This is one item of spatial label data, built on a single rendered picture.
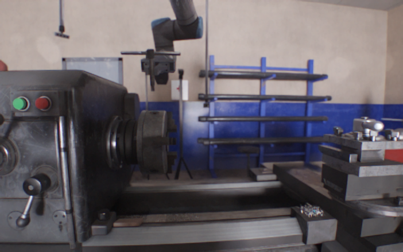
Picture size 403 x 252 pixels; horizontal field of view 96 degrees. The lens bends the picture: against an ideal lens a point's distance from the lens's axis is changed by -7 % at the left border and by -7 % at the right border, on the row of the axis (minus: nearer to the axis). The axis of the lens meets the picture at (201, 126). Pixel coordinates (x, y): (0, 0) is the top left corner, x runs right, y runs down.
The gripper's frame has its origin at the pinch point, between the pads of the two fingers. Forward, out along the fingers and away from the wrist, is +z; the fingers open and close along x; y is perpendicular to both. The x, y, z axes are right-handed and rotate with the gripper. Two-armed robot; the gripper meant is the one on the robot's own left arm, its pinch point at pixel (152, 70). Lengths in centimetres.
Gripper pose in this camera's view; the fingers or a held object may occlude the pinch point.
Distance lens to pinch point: 73.0
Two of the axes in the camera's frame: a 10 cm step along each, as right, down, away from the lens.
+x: 10.0, 0.3, 0.1
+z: -0.1, 4.5, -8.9
